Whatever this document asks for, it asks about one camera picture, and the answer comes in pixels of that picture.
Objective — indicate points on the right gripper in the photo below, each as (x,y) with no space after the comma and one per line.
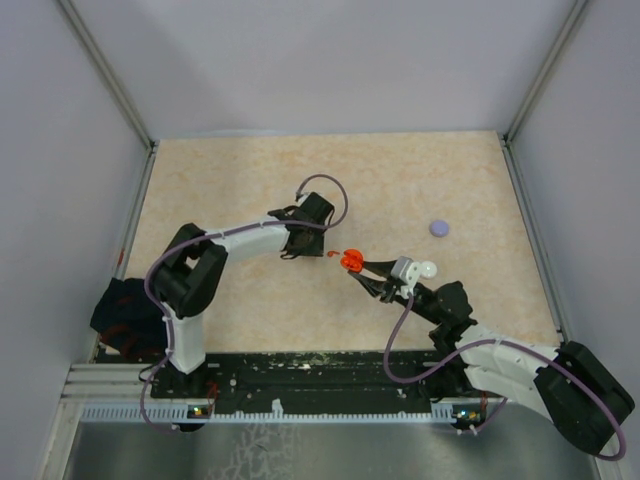
(392,284)

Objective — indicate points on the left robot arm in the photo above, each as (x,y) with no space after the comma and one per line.
(184,280)

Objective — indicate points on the purple earbud charging case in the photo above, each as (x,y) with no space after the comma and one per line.
(439,228)

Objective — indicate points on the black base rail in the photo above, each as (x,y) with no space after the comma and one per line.
(308,383)

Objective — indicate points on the white earbud charging case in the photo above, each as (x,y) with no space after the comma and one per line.
(428,269)

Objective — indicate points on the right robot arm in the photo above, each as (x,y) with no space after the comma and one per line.
(565,384)

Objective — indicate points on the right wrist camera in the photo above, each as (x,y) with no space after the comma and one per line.
(407,272)

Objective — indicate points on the red earbud charging case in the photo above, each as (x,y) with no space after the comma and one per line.
(352,260)

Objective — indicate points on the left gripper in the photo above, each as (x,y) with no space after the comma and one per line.
(316,249)

